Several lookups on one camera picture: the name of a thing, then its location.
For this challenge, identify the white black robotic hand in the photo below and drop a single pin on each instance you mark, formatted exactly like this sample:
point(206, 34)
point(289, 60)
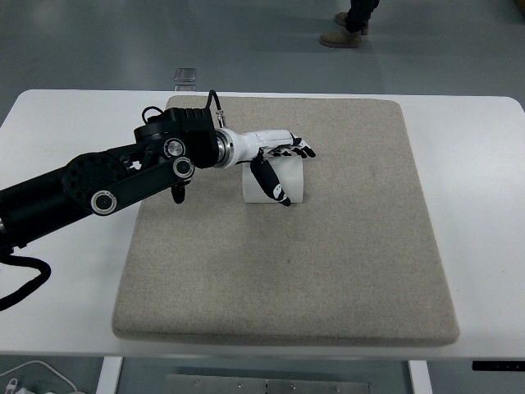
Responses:
point(256, 148)

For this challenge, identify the white ribbed cup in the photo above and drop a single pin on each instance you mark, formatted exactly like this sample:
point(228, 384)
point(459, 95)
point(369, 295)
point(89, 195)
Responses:
point(289, 171)

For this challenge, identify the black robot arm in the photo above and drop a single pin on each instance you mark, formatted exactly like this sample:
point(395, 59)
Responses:
point(168, 148)

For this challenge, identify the clear plastic floor box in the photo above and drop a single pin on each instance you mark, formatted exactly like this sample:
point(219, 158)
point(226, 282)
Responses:
point(185, 79)

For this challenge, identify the left brown boot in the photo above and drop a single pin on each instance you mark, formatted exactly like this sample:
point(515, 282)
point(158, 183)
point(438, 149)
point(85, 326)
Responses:
point(341, 39)

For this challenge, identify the brown boot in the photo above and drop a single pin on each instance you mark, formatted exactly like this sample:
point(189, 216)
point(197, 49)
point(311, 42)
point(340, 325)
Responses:
point(341, 39)
point(348, 22)

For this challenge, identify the right brown boot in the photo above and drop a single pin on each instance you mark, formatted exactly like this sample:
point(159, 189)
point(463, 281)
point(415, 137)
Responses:
point(348, 22)

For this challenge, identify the beige felt mat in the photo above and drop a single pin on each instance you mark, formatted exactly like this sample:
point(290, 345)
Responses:
point(354, 264)

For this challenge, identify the person's dark trouser legs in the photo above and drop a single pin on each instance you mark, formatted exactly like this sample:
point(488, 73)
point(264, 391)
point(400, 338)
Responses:
point(362, 9)

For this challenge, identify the white left table leg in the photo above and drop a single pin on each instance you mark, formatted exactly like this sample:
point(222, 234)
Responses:
point(109, 375)

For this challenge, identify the white table leg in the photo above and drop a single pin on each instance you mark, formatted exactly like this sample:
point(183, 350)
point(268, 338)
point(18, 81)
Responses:
point(420, 377)
point(109, 375)

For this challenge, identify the white right table leg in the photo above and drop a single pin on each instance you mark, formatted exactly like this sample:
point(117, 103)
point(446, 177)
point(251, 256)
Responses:
point(420, 377)

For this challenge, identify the black table control panel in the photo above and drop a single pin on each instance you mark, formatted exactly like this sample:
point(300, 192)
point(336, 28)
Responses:
point(498, 365)

